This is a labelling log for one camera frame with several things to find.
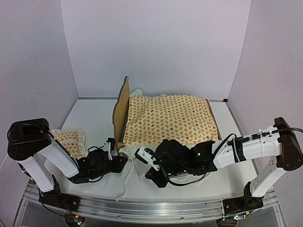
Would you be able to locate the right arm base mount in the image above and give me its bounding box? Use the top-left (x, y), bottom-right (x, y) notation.
top-left (223, 182), bottom-right (263, 218)

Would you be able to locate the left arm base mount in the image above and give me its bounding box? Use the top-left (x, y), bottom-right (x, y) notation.
top-left (39, 175), bottom-right (80, 211)

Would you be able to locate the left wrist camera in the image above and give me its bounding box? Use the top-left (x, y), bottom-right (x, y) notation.
top-left (103, 138), bottom-right (116, 161)

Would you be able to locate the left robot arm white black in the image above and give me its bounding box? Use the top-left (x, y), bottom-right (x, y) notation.
top-left (7, 118), bottom-right (128, 207)

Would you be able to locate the wooden pet bed frame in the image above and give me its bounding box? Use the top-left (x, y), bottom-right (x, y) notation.
top-left (111, 76), bottom-right (222, 152)

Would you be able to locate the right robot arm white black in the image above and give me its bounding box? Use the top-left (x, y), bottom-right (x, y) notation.
top-left (135, 117), bottom-right (303, 210)

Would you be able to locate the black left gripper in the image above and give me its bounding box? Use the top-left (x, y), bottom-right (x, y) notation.
top-left (90, 156), bottom-right (127, 180)

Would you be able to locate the small duck print pillow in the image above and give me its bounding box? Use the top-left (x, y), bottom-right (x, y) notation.
top-left (52, 128), bottom-right (88, 159)

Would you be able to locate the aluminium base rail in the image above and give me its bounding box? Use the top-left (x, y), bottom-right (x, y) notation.
top-left (13, 182), bottom-right (285, 227)

